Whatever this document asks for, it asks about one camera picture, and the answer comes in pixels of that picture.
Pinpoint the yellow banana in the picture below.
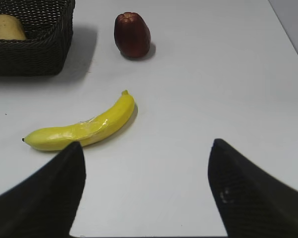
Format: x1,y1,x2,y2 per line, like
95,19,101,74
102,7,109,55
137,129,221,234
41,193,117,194
22,90,135,151

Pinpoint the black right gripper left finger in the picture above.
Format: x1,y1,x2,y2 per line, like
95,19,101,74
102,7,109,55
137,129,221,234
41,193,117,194
0,142,86,238

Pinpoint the dark red wax apple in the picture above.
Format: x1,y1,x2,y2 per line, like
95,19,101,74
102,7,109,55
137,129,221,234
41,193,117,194
114,12,151,58

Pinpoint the yellow orange mango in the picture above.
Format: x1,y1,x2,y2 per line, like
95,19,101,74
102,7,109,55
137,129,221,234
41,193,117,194
0,14,27,40

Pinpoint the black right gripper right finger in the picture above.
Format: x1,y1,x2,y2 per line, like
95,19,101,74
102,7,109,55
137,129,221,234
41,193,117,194
208,139,298,238

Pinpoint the black wicker basket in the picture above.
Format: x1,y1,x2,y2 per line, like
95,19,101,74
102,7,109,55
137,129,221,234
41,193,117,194
0,0,75,76

